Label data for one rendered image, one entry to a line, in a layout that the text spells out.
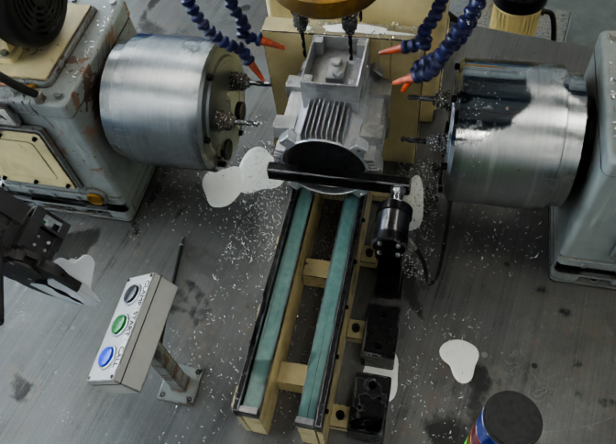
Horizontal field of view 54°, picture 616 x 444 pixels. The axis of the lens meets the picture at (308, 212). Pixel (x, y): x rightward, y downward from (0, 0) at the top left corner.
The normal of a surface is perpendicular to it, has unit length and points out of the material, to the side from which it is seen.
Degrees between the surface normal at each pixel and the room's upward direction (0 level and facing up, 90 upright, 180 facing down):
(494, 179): 77
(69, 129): 89
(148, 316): 57
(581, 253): 89
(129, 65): 13
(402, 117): 90
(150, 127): 62
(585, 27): 0
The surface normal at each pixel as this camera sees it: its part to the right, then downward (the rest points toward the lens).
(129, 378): 0.76, -0.20
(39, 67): -0.09, -0.55
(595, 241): -0.21, 0.82
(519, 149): -0.22, 0.29
